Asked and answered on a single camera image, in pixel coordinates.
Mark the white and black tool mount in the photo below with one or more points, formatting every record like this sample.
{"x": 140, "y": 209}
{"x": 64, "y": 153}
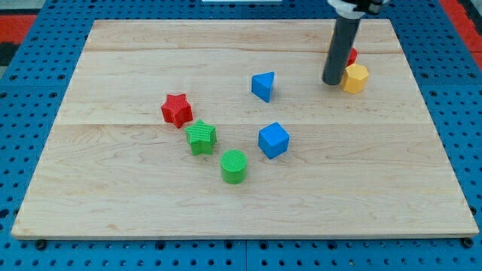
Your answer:
{"x": 357, "y": 8}

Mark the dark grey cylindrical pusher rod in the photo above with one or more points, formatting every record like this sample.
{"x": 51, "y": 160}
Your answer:
{"x": 342, "y": 40}

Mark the green star block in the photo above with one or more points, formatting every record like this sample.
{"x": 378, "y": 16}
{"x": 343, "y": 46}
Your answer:
{"x": 201, "y": 137}

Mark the red star block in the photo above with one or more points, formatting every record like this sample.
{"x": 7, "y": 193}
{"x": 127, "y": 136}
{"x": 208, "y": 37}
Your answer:
{"x": 177, "y": 110}

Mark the red block behind rod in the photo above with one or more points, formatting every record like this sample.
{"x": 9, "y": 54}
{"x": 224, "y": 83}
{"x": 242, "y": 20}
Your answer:
{"x": 352, "y": 56}

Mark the yellow hexagonal block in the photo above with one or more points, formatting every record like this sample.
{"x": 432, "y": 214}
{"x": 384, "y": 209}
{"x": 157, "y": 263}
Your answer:
{"x": 354, "y": 78}

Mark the blue triangular prism block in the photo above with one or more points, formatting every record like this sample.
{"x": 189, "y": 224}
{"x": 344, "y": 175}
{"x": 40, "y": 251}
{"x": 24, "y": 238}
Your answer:
{"x": 262, "y": 85}

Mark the blue cube block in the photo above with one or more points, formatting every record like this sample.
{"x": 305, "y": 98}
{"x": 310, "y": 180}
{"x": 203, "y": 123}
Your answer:
{"x": 273, "y": 140}

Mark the light wooden board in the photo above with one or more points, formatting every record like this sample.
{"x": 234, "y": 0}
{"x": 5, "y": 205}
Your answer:
{"x": 223, "y": 129}

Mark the green cylinder block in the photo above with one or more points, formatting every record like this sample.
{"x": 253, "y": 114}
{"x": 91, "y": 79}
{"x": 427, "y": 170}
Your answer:
{"x": 233, "y": 166}

